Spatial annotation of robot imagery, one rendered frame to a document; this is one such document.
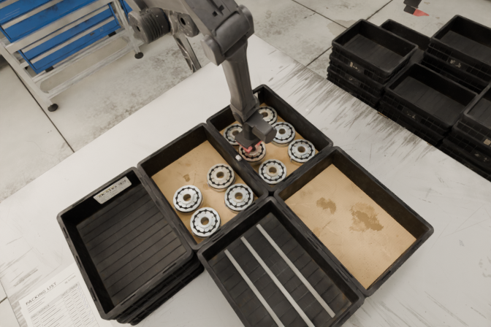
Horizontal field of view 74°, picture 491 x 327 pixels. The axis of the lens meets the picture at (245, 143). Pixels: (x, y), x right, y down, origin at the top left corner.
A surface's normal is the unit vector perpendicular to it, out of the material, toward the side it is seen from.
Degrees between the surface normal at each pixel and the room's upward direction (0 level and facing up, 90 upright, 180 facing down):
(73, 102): 0
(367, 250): 0
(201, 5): 47
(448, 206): 0
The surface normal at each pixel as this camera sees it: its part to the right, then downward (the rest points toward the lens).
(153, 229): -0.07, -0.55
